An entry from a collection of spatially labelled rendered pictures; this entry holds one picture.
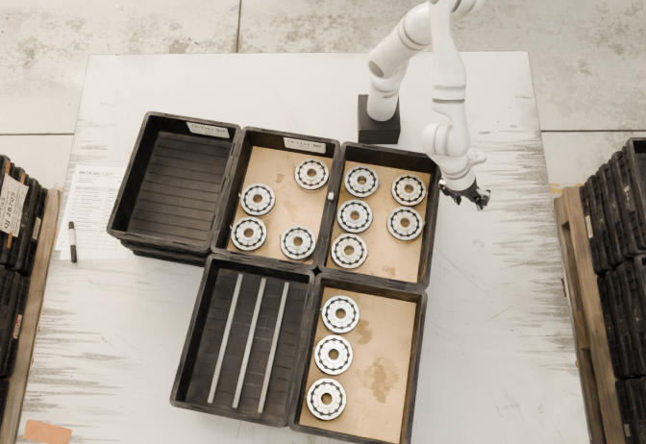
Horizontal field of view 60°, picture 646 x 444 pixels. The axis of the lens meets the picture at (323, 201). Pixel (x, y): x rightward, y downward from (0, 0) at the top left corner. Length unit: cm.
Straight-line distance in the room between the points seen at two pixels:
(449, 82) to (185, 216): 89
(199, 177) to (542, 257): 109
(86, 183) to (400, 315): 111
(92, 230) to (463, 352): 121
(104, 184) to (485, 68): 138
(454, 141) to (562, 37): 206
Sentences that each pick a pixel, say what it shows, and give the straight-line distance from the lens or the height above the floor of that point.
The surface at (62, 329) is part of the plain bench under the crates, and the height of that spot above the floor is 70.
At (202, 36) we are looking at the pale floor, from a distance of 311.
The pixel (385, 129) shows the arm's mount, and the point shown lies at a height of 80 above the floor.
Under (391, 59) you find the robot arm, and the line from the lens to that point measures 150.
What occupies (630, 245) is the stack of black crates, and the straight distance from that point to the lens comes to 227.
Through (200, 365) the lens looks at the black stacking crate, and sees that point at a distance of 160.
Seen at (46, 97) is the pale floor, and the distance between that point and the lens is 316.
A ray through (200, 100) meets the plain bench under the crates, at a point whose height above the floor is 70.
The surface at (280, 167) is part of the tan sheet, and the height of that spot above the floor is 83.
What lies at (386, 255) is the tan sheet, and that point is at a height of 83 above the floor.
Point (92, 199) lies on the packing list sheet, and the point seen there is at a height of 70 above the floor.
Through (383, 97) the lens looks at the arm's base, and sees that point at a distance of 171.
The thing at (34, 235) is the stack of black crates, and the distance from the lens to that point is 263.
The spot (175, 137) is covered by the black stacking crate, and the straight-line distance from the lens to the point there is 183.
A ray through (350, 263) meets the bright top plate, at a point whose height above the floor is 86.
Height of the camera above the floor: 238
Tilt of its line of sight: 68 degrees down
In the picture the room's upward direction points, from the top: 3 degrees counter-clockwise
